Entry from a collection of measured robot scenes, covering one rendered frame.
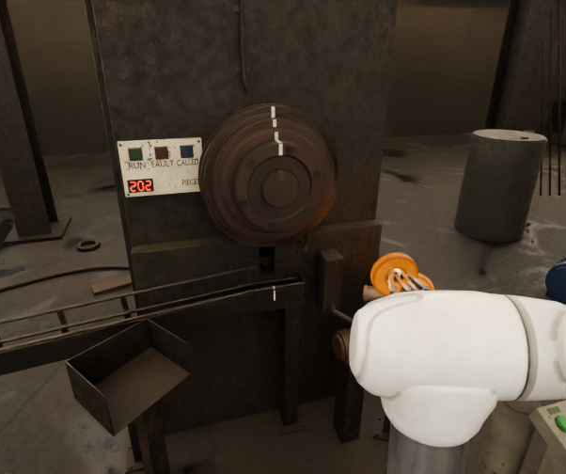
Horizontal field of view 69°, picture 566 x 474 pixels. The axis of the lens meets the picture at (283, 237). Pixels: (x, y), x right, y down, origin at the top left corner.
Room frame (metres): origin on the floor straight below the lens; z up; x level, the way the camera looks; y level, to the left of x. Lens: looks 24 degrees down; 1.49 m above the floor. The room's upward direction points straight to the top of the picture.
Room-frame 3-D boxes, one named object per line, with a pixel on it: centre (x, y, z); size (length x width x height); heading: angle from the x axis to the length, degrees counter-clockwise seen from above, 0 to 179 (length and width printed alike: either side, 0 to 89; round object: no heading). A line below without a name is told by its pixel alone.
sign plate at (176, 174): (1.33, 0.40, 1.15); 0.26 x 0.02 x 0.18; 106
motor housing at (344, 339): (1.29, -0.31, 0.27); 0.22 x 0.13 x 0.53; 106
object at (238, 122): (1.32, 0.04, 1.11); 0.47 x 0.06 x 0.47; 106
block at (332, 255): (1.40, -0.18, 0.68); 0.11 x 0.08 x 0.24; 16
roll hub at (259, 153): (1.23, 0.01, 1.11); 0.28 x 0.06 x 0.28; 106
